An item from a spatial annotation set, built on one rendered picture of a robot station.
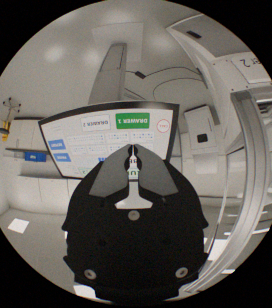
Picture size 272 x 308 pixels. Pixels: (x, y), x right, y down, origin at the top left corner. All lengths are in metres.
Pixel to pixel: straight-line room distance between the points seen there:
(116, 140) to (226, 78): 0.42
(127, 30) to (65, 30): 0.60
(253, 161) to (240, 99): 0.16
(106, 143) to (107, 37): 1.03
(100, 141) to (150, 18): 1.11
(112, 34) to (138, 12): 0.34
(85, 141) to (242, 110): 0.48
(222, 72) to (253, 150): 0.25
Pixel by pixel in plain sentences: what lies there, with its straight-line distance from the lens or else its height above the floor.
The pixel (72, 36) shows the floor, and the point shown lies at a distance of 1.25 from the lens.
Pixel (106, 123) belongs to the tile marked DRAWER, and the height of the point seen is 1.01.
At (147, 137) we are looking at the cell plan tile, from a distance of 0.28.
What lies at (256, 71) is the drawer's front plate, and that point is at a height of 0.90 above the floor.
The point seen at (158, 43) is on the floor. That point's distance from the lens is 1.19.
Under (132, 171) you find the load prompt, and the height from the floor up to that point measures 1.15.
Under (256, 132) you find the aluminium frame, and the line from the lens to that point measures 0.31.
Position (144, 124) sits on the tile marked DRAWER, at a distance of 0.27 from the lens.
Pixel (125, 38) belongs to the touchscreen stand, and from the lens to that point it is 1.11.
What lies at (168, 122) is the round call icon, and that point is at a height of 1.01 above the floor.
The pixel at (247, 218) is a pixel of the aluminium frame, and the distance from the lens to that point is 0.35.
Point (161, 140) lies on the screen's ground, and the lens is 0.30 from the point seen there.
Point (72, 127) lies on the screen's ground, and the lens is 0.33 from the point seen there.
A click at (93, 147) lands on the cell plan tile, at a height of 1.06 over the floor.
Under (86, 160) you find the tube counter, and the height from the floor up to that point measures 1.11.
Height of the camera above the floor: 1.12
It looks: 7 degrees down
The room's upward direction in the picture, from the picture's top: 178 degrees clockwise
